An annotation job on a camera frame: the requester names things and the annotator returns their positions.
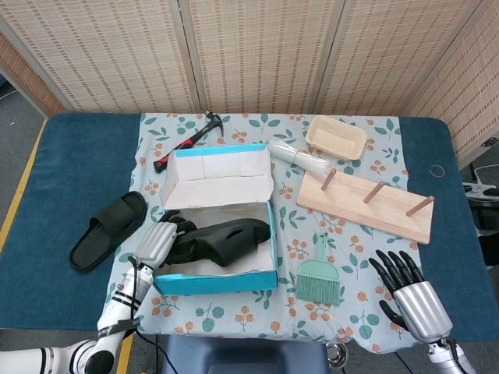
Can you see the floral leaf print tablecloth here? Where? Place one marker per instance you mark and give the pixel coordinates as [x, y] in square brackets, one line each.
[234, 315]

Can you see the blue and white shoe box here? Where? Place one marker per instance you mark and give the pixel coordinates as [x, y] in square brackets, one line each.
[218, 284]

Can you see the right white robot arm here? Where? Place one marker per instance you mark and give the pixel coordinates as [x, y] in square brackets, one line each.
[448, 358]

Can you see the black slipper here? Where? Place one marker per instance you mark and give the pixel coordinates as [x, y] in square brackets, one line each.
[226, 241]
[89, 253]

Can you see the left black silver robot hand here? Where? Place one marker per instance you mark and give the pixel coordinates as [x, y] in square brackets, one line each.
[154, 243]

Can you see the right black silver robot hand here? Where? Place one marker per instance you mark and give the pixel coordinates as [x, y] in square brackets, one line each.
[421, 308]

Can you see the bundle of white straws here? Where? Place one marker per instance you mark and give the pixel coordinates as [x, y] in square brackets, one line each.
[296, 157]

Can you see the beige plastic container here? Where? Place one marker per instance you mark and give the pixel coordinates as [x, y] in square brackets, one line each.
[335, 138]

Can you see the black floor device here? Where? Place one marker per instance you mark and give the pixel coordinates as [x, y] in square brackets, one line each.
[487, 220]

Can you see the green hand brush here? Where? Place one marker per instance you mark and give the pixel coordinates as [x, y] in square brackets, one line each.
[316, 270]

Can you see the tan rubber band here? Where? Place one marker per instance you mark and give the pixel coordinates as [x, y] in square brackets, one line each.
[430, 169]

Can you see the bamboo folding screen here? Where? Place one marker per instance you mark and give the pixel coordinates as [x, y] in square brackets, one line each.
[253, 50]

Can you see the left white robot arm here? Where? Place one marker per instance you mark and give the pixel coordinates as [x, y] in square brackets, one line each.
[121, 304]

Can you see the black red claw hammer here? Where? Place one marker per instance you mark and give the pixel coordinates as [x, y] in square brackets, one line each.
[183, 146]

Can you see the wooden peg board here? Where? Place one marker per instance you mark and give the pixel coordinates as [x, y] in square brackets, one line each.
[362, 218]

